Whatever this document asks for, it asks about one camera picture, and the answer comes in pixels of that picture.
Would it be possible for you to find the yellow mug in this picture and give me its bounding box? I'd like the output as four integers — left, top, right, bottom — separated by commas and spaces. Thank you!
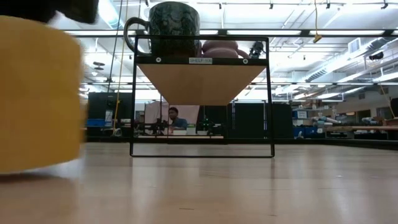
0, 14, 88, 174

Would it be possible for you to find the blue storage bin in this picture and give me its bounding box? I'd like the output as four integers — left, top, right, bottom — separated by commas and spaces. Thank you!
86, 118, 106, 128

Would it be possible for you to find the black cabinet with poster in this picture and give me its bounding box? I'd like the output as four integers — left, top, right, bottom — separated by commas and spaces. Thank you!
86, 91, 134, 138

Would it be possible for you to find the yellow rope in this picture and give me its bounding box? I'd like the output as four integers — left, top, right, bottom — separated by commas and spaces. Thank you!
112, 0, 130, 136

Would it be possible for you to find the teal brown glazed mug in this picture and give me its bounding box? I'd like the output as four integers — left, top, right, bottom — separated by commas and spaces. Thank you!
123, 1, 201, 58

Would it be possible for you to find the long wooden workbench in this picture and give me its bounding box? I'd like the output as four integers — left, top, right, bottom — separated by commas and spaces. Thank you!
323, 125, 398, 133

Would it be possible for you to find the small black camera device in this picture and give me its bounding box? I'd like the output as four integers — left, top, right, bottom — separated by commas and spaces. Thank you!
248, 40, 266, 59

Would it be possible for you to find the person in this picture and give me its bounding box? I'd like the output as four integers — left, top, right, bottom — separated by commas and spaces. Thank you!
167, 106, 189, 131

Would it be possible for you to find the pink ribbed mug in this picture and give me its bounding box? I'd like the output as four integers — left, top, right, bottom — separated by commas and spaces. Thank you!
201, 40, 251, 59

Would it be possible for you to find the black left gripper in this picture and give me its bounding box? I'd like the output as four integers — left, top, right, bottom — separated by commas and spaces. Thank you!
0, 0, 100, 25

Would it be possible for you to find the black frame wooden shelf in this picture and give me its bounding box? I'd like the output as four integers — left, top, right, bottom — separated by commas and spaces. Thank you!
129, 35, 275, 159

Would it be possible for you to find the yellow hanging cable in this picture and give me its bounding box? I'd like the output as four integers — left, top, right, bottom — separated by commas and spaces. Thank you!
312, 0, 323, 44

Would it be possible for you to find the black overhead frame beam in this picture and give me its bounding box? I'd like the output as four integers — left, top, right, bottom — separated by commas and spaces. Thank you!
62, 29, 398, 37

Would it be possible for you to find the white shelf label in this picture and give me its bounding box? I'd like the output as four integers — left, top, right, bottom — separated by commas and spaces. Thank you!
188, 57, 213, 65

